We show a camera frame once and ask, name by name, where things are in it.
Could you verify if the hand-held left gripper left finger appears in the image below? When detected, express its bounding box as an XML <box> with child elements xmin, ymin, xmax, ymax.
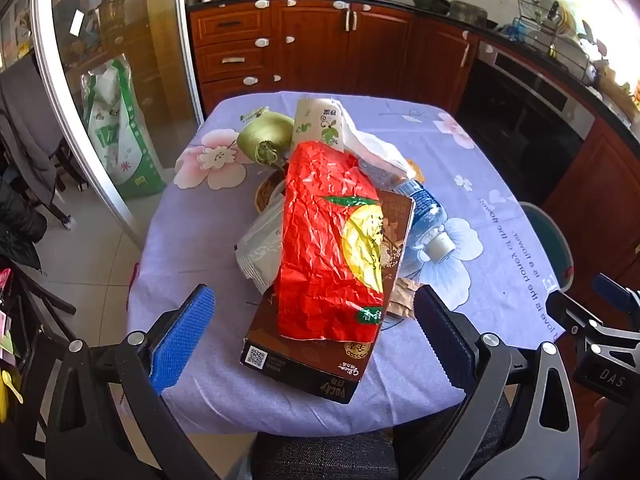
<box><xmin>45</xmin><ymin>284</ymin><xmax>251</xmax><ymax>480</ymax></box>

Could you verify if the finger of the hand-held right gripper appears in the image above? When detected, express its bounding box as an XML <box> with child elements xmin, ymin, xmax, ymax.
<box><xmin>592</xmin><ymin>274</ymin><xmax>640</xmax><ymax>314</ymax></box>
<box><xmin>546</xmin><ymin>290</ymin><xmax>607</xmax><ymax>342</ymax></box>

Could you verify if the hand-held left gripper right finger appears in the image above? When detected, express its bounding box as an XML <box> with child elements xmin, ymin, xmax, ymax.
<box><xmin>395</xmin><ymin>284</ymin><xmax>581</xmax><ymax>480</ymax></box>

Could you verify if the teal and white bin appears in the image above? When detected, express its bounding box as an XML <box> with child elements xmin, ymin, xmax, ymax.
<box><xmin>517</xmin><ymin>201</ymin><xmax>576</xmax><ymax>293</ymax></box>

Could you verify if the brown snack box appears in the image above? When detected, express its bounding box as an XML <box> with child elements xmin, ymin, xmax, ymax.
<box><xmin>240</xmin><ymin>190</ymin><xmax>417</xmax><ymax>405</ymax></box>

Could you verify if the clear plastic water bottle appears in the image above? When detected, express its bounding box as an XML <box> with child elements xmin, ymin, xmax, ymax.
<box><xmin>392</xmin><ymin>177</ymin><xmax>457</xmax><ymax>281</ymax></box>

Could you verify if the red foil snack bag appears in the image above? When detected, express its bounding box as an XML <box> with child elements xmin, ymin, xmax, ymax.
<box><xmin>276</xmin><ymin>141</ymin><xmax>386</xmax><ymax>343</ymax></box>

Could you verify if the white printed paper cup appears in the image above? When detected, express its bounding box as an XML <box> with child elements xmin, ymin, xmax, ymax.
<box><xmin>291</xmin><ymin>97</ymin><xmax>347</xmax><ymax>153</ymax></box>

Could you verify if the purple floral tablecloth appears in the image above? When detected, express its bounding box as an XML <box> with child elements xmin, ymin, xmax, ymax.
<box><xmin>127</xmin><ymin>91</ymin><xmax>566</xmax><ymax>436</ymax></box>

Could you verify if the silver foil wrapper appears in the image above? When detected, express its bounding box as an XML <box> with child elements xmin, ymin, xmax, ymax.
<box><xmin>235</xmin><ymin>195</ymin><xmax>286</xmax><ymax>293</ymax></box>

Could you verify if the grey chair seat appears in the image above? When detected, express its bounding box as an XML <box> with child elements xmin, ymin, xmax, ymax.
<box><xmin>250</xmin><ymin>395</ymin><xmax>516</xmax><ymax>480</ymax></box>

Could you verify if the green and white rice sack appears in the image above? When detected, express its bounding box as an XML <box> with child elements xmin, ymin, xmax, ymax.
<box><xmin>80</xmin><ymin>58</ymin><xmax>167</xmax><ymax>201</ymax></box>

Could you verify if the white plastic bag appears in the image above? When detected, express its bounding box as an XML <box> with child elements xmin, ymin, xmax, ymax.
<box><xmin>340</xmin><ymin>105</ymin><xmax>411</xmax><ymax>181</ymax></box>

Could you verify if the black built-in oven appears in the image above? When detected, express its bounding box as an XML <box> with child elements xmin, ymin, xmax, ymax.
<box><xmin>457</xmin><ymin>40</ymin><xmax>598</xmax><ymax>206</ymax></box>

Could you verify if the dark jacket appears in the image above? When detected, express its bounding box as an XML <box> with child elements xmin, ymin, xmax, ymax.
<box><xmin>0</xmin><ymin>60</ymin><xmax>66</xmax><ymax>206</ymax></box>

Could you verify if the sliding glass door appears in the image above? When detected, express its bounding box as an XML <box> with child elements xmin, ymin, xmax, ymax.
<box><xmin>30</xmin><ymin>0</ymin><xmax>206</xmax><ymax>251</ymax></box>

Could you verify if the wire dish rack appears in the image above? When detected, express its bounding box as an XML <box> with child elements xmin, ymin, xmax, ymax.
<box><xmin>510</xmin><ymin>0</ymin><xmax>608</xmax><ymax>83</ymax></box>

